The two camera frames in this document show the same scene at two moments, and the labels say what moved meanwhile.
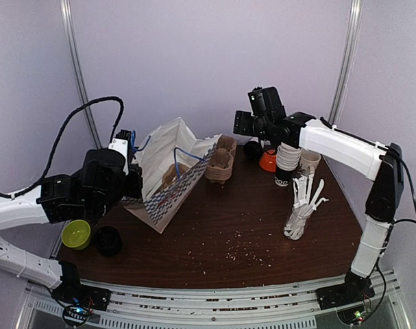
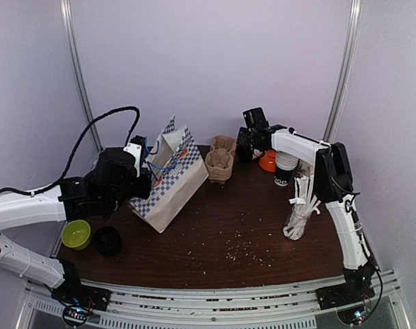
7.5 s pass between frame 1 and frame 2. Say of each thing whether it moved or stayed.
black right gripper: moved
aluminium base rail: stayed
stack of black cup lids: stayed
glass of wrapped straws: stayed
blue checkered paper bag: moved
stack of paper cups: stayed
